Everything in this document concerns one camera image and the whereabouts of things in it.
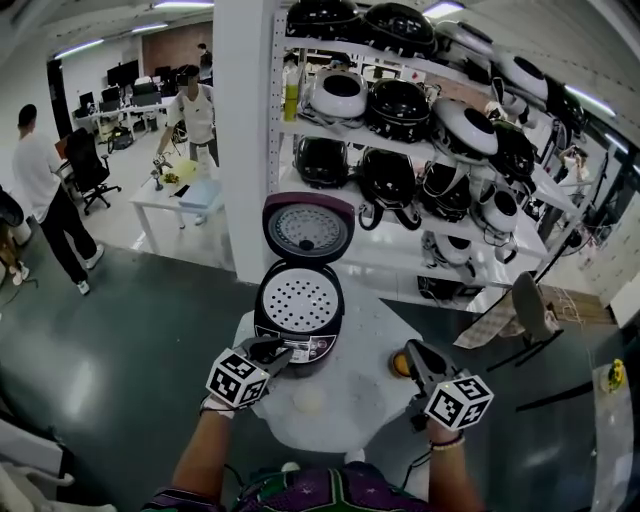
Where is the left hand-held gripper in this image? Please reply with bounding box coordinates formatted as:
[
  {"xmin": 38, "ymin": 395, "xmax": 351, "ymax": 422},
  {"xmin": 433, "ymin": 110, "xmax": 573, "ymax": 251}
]
[{"xmin": 205, "ymin": 337, "xmax": 295, "ymax": 411}]

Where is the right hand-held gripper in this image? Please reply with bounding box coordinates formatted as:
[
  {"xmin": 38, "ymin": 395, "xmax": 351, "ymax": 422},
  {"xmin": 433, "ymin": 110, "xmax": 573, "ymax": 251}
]
[{"xmin": 403, "ymin": 339, "xmax": 495, "ymax": 432}]

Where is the dark maroon rice cooker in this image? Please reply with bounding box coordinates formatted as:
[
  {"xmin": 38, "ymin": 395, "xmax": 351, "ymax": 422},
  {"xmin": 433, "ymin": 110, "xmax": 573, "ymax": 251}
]
[{"xmin": 253, "ymin": 192, "xmax": 356, "ymax": 379}]

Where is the white perforated steamer tray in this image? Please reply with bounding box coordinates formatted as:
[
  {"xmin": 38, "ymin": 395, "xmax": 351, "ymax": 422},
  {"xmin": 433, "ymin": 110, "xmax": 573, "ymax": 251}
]
[{"xmin": 262, "ymin": 269, "xmax": 339, "ymax": 334}]

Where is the person's right forearm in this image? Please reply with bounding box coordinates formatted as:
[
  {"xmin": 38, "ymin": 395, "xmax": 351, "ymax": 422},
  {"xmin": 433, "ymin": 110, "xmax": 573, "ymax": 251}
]
[{"xmin": 428, "ymin": 432, "xmax": 489, "ymax": 512}]

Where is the person's left forearm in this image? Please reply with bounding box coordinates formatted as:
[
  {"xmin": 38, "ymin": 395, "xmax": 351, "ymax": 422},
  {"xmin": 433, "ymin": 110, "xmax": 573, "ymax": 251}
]
[{"xmin": 169, "ymin": 397, "xmax": 237, "ymax": 502}]

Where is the small brown bowl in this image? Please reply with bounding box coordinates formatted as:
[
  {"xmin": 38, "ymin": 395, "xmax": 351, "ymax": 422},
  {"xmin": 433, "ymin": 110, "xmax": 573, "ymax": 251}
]
[{"xmin": 388, "ymin": 348, "xmax": 415, "ymax": 381}]

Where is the small white round lid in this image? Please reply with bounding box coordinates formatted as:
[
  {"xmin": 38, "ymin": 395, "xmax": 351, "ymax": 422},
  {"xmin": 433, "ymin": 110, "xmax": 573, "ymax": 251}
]
[{"xmin": 292, "ymin": 383, "xmax": 329, "ymax": 416}]

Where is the beige checked cloth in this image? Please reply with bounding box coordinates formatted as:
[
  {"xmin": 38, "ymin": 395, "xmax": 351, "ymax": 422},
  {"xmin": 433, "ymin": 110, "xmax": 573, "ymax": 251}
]
[{"xmin": 453, "ymin": 299, "xmax": 559, "ymax": 352}]

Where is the black equipment case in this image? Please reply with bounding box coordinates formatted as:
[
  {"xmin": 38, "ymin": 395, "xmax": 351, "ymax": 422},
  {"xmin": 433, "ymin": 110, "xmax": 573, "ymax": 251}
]
[{"xmin": 417, "ymin": 274, "xmax": 486, "ymax": 304}]

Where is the small white round table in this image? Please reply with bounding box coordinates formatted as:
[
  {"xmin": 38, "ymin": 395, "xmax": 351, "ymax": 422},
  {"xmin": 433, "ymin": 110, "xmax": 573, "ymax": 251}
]
[{"xmin": 232, "ymin": 294, "xmax": 427, "ymax": 454}]

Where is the grey shell chair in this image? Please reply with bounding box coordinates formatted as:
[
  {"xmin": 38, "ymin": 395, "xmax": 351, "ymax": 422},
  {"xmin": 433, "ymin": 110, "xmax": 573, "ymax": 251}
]
[{"xmin": 487, "ymin": 271, "xmax": 567, "ymax": 374}]

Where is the purple green patterned clothing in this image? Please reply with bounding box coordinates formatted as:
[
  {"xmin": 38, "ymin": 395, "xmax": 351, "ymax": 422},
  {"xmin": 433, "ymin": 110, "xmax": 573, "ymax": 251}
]
[{"xmin": 142, "ymin": 462, "xmax": 427, "ymax": 512}]

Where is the white metal shelf rack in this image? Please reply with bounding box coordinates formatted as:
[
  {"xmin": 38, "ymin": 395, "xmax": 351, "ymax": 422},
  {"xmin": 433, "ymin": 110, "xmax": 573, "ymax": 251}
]
[{"xmin": 269, "ymin": 0, "xmax": 592, "ymax": 312}]

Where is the wooden slatted bench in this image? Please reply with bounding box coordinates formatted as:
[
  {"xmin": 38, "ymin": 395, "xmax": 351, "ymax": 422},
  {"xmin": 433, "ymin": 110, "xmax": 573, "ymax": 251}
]
[{"xmin": 544, "ymin": 284, "xmax": 614, "ymax": 327}]

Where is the light blue box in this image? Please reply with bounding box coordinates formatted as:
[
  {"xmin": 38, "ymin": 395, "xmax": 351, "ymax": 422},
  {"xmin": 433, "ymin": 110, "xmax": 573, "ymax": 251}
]
[{"xmin": 178, "ymin": 178, "xmax": 224, "ymax": 209}]

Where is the yellow flower vase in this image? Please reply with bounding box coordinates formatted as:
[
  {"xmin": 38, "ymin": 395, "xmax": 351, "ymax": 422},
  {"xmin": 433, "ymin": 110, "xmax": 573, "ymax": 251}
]
[{"xmin": 599, "ymin": 357, "xmax": 629, "ymax": 397}]

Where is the white square side table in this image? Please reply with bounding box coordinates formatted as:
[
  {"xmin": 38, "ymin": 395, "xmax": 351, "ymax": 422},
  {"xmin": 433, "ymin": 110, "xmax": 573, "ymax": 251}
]
[{"xmin": 128, "ymin": 169, "xmax": 224, "ymax": 257}]

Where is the black tripod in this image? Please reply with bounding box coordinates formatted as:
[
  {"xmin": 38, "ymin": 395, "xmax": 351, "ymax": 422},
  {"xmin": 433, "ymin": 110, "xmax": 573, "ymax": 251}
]
[{"xmin": 532, "ymin": 149, "xmax": 612, "ymax": 284}]

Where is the marble top table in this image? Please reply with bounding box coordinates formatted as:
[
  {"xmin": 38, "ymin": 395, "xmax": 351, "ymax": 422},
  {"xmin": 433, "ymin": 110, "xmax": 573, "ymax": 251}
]
[{"xmin": 514, "ymin": 364, "xmax": 640, "ymax": 512}]

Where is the pale yellow box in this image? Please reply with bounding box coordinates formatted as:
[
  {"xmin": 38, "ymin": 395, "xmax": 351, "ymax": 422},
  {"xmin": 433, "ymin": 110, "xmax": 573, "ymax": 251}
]
[{"xmin": 169, "ymin": 158, "xmax": 201, "ymax": 184}]

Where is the white cabinet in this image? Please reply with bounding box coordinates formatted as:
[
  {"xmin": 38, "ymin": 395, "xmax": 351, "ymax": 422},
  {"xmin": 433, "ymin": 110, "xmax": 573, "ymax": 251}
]
[{"xmin": 609, "ymin": 279, "xmax": 640, "ymax": 329}]

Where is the beige locker cabinet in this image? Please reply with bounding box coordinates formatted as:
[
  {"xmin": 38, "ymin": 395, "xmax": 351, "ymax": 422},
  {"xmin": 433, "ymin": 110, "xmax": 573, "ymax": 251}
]
[{"xmin": 584, "ymin": 219, "xmax": 640, "ymax": 307}]

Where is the yellow green bottle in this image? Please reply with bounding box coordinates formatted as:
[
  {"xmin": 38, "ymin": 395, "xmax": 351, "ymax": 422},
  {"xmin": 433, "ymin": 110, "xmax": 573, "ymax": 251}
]
[{"xmin": 283, "ymin": 83, "xmax": 300, "ymax": 123}]

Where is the black bag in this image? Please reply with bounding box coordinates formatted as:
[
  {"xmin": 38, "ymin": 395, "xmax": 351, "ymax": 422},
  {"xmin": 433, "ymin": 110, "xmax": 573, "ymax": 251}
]
[{"xmin": 107, "ymin": 124, "xmax": 136, "ymax": 154}]

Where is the black office chair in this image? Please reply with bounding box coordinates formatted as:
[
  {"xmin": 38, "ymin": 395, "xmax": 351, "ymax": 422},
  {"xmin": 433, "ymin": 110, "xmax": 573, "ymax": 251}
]
[{"xmin": 64, "ymin": 127, "xmax": 123, "ymax": 218}]

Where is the long white office desk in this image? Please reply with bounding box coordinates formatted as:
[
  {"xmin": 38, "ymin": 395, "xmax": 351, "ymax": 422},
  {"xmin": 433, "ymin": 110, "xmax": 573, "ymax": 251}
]
[{"xmin": 74, "ymin": 97, "xmax": 177, "ymax": 147}]

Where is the row of black monitors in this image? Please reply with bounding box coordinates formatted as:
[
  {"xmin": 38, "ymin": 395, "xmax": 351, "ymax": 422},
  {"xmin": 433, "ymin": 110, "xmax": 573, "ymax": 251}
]
[{"xmin": 77, "ymin": 59, "xmax": 174, "ymax": 114}]

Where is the bead bracelet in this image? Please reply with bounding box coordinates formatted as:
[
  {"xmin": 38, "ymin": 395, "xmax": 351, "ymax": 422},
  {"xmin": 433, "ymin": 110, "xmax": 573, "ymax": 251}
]
[{"xmin": 428, "ymin": 432, "xmax": 467, "ymax": 453}]

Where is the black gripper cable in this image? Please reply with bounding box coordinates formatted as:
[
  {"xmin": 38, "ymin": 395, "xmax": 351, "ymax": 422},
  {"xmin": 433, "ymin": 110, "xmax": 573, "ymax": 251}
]
[{"xmin": 402, "ymin": 447, "xmax": 434, "ymax": 489}]

